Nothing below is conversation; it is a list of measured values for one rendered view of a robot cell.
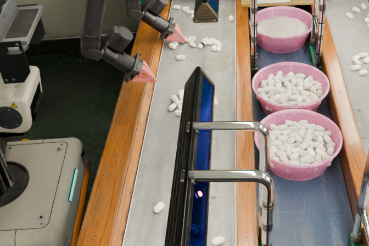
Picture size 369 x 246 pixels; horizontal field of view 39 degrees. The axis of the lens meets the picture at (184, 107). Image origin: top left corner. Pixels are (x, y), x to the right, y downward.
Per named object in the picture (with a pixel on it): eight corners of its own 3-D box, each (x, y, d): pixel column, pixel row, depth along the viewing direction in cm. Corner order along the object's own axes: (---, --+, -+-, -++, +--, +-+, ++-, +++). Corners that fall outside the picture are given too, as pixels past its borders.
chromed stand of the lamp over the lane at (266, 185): (194, 306, 130) (178, 180, 103) (199, 240, 146) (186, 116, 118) (272, 307, 128) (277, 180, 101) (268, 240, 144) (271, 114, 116)
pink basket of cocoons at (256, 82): (270, 135, 177) (270, 113, 171) (241, 92, 198) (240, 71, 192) (341, 116, 182) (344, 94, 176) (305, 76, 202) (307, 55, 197)
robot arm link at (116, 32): (82, 37, 170) (82, 55, 164) (99, 12, 164) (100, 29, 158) (113, 50, 176) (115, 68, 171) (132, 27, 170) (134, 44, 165)
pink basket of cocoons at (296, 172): (255, 189, 159) (255, 166, 153) (253, 131, 180) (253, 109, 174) (345, 189, 156) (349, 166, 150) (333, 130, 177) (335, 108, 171)
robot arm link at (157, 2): (126, 2, 209) (127, 14, 203) (142, -19, 203) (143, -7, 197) (151, 16, 215) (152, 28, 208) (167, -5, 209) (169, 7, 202)
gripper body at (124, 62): (143, 54, 176) (124, 42, 174) (138, 71, 168) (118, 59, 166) (132, 67, 180) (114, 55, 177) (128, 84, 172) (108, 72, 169)
